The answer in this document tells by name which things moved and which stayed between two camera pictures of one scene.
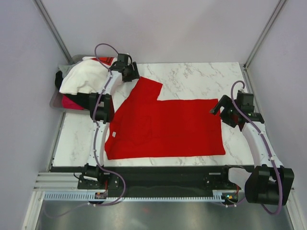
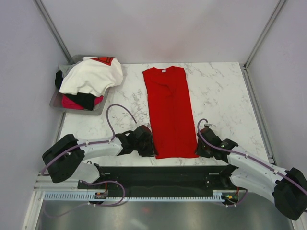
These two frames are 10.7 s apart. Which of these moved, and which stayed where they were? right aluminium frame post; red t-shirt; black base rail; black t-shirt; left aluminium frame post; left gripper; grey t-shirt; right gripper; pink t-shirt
Moved: right gripper; red t-shirt; left gripper
Stayed: grey t-shirt; black t-shirt; black base rail; pink t-shirt; right aluminium frame post; left aluminium frame post
